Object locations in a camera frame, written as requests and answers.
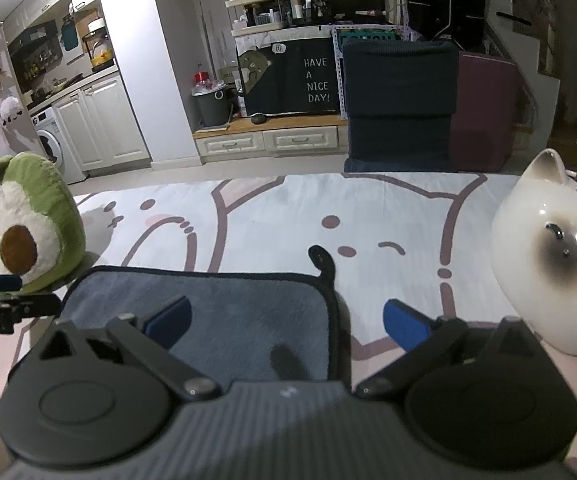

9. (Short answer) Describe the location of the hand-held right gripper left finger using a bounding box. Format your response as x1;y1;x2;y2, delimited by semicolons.
38;296;222;402

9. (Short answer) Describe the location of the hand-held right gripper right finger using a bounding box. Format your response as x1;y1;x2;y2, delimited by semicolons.
355;299;544;402

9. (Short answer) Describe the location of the grey towel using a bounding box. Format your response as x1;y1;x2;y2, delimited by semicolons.
60;246;353;385

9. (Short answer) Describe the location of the avocado plush toy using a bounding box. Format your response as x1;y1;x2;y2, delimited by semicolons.
0;154;87;295

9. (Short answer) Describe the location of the white cat-shaped ceramic jar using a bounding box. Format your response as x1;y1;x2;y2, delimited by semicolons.
491;148;577;357

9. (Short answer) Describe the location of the cat printed blanket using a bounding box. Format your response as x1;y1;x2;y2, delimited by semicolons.
0;171;577;480

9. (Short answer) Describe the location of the white washing machine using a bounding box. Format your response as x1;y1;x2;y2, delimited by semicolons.
31;105;87;185

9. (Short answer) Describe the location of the white kitchen cabinet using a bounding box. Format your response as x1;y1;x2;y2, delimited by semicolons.
51;71;152;173

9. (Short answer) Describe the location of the wooden drawer cabinet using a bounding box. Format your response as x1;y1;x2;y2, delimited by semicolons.
192;113;350;164

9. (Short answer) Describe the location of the grey trash bin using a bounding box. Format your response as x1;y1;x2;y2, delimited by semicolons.
191;86;232;129

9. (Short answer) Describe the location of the dark blue folding cushion chair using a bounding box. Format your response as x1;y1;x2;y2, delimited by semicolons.
343;39;460;174

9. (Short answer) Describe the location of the maroon cushion seat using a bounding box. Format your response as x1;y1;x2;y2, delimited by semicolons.
449;51;525;173

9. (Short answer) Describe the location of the yellow pot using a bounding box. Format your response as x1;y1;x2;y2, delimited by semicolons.
90;40;115;72

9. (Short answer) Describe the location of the dark printed cloth cover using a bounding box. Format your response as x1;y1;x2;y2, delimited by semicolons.
237;36;345;117

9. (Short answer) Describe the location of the hanging dark garment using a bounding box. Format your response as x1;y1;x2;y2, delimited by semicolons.
403;0;487;47

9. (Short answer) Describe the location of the white shelf rack with bottles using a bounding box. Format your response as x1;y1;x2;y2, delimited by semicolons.
224;0;330;38

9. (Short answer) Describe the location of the white perforated metal shelf frame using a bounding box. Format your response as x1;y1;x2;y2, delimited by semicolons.
329;24;412;121

